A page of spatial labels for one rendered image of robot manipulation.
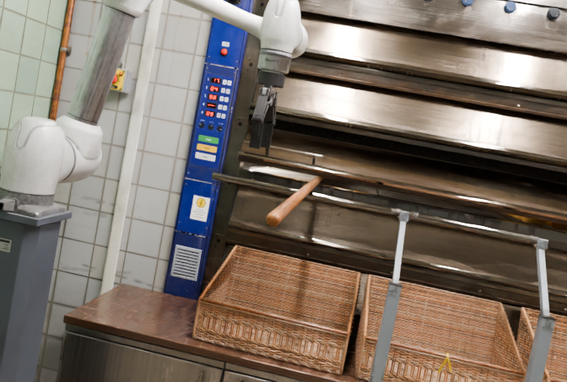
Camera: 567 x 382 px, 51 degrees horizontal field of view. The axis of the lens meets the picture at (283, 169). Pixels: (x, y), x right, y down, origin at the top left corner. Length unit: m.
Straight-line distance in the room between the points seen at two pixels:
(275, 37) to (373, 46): 0.99
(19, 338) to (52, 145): 0.57
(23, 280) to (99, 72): 0.67
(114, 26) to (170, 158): 0.86
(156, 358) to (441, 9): 1.77
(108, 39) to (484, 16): 1.51
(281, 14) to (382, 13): 1.02
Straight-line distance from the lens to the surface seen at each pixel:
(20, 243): 1.87
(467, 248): 2.63
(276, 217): 1.23
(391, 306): 2.02
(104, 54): 2.02
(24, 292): 1.92
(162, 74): 2.73
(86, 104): 2.03
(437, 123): 2.57
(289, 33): 1.67
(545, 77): 2.67
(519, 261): 2.68
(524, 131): 2.64
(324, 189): 2.57
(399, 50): 2.59
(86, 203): 2.86
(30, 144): 1.86
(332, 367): 2.19
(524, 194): 2.61
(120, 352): 2.31
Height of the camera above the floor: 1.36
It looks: 3 degrees down
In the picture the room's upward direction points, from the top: 11 degrees clockwise
